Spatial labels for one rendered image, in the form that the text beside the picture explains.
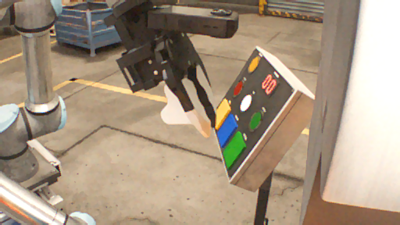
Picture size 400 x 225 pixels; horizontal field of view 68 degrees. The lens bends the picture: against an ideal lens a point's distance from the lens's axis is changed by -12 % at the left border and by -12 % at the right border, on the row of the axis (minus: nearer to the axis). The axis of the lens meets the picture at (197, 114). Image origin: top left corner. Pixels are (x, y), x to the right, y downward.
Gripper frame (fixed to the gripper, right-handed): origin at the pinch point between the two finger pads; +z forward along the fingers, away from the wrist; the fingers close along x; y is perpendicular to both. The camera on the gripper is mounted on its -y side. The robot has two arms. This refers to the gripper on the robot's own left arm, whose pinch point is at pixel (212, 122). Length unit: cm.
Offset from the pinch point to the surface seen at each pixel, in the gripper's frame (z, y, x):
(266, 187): 41, 14, -42
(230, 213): 102, 73, -110
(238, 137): 17.4, 11.2, -31.1
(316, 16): 106, 24, -774
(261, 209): 50, 19, -42
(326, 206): 0.2, -16.5, 22.0
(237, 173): 22.8, 11.9, -23.2
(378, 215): 2.0, -19.8, 22.0
